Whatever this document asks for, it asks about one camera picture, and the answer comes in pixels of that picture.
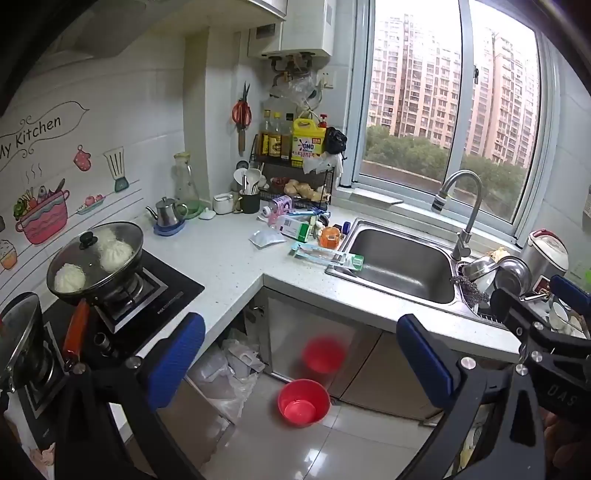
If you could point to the black plastic bag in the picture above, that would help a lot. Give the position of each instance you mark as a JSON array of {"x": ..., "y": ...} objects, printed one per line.
[{"x": 335, "y": 141}]

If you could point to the rice cooker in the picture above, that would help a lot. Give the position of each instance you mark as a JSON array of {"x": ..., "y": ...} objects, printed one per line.
[{"x": 547, "y": 256}]

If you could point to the kitchen wall sticker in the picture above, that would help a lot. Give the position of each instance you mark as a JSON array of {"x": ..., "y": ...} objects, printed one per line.
[{"x": 41, "y": 221}]

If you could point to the white ladle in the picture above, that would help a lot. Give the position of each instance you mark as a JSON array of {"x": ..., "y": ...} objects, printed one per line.
[{"x": 240, "y": 177}]

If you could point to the large white plastic bag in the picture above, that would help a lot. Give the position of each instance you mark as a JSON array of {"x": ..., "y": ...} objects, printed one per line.
[{"x": 217, "y": 387}]

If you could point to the stainless steel kettle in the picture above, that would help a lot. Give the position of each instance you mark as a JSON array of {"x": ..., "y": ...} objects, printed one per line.
[{"x": 166, "y": 213}]

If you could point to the person's right hand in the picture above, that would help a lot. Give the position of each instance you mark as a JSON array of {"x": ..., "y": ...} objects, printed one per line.
[{"x": 570, "y": 443}]

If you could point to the black frying pan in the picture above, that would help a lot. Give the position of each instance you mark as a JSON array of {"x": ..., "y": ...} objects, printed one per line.
[{"x": 76, "y": 330}]

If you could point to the white water heater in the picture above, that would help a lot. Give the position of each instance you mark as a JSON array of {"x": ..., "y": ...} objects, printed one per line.
[{"x": 300, "y": 27}]

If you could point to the red pump bottle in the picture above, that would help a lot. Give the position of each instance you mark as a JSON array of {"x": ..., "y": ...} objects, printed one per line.
[{"x": 322, "y": 121}]

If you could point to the crumpled white plastic bag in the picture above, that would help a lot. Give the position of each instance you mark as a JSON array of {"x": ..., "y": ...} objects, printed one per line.
[{"x": 242, "y": 357}]

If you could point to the window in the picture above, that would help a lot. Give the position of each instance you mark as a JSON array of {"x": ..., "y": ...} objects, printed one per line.
[{"x": 464, "y": 69}]

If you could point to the green plate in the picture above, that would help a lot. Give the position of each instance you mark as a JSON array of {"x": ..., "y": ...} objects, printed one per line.
[{"x": 201, "y": 210}]

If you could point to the glass pan lid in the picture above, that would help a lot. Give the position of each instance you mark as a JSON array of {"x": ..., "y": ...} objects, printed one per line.
[{"x": 87, "y": 240}]

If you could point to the blue saucer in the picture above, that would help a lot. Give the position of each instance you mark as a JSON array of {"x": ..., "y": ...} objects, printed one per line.
[{"x": 161, "y": 230}]

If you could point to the steel bowl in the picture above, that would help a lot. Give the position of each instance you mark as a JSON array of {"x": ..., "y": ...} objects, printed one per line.
[
  {"x": 513, "y": 274},
  {"x": 480, "y": 272}
]

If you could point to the ginger root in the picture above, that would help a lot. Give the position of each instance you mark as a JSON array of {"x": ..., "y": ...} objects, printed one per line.
[{"x": 296, "y": 188}]

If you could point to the white pouch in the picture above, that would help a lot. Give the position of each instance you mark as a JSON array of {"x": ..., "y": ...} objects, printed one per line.
[{"x": 267, "y": 238}]

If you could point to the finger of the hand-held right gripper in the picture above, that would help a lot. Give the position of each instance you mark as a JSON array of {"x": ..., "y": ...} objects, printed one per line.
[
  {"x": 570, "y": 290},
  {"x": 512, "y": 307}
]

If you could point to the wall socket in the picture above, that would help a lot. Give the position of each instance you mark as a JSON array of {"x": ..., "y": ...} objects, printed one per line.
[{"x": 326, "y": 79}]

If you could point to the black gas stove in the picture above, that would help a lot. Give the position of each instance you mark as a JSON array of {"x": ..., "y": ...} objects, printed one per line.
[{"x": 171, "y": 288}]

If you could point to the glass pitcher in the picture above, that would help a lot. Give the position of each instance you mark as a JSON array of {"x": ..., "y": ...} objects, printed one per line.
[{"x": 184, "y": 187}]

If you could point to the yellow detergent bottle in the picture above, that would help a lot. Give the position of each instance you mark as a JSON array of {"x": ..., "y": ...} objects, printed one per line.
[{"x": 308, "y": 145}]

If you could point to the red plastic bin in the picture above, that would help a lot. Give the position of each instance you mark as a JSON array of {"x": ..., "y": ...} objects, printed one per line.
[{"x": 318, "y": 399}]

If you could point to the range hood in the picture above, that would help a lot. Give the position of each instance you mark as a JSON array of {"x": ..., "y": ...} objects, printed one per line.
[{"x": 101, "y": 32}]

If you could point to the thin white plastic bag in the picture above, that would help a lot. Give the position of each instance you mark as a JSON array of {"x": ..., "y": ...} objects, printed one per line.
[{"x": 334, "y": 166}]

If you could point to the white ceramic jar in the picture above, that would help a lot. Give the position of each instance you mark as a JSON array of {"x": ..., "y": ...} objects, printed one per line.
[{"x": 224, "y": 204}]

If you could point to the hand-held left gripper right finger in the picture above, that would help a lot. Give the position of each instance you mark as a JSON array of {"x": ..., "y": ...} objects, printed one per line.
[{"x": 425, "y": 364}]

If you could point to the white medicine box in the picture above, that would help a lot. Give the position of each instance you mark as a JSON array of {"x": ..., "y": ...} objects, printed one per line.
[{"x": 288, "y": 226}]

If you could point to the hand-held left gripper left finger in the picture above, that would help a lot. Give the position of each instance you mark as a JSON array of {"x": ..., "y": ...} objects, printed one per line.
[{"x": 178, "y": 360}]

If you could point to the chrome faucet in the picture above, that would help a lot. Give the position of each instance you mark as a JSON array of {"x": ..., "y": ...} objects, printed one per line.
[{"x": 471, "y": 217}]

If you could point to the blue toothpaste tube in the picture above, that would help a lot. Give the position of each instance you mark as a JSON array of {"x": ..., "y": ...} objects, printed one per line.
[{"x": 307, "y": 213}]

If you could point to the apartment buildings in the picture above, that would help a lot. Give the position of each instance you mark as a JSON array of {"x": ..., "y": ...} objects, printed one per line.
[{"x": 415, "y": 83}]

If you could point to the small white lid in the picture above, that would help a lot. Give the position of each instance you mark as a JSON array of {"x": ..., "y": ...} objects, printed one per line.
[{"x": 207, "y": 214}]

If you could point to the stainless steel sink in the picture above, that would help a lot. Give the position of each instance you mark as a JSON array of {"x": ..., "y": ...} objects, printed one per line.
[{"x": 401, "y": 265}]

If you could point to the orange round container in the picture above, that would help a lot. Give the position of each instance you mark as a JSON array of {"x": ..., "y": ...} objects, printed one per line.
[{"x": 330, "y": 237}]

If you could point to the clear plastic bag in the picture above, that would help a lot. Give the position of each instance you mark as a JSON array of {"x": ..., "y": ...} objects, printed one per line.
[{"x": 300, "y": 90}]

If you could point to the black utensil holder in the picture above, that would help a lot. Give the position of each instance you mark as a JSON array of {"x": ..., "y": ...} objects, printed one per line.
[{"x": 249, "y": 203}]

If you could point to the white steamed bun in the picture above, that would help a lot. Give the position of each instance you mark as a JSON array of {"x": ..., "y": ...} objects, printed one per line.
[
  {"x": 116, "y": 257},
  {"x": 107, "y": 236},
  {"x": 70, "y": 278}
]

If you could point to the frosted cabinet door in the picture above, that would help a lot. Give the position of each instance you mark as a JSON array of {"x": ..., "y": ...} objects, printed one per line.
[{"x": 286, "y": 332}]

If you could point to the purple scrubber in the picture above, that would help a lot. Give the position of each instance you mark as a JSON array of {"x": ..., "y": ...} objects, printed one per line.
[{"x": 467, "y": 288}]

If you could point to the green trees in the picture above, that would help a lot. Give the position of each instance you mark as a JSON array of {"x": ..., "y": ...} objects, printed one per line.
[{"x": 415, "y": 150}]

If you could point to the stainless steel pot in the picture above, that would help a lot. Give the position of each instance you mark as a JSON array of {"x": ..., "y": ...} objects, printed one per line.
[{"x": 21, "y": 332}]

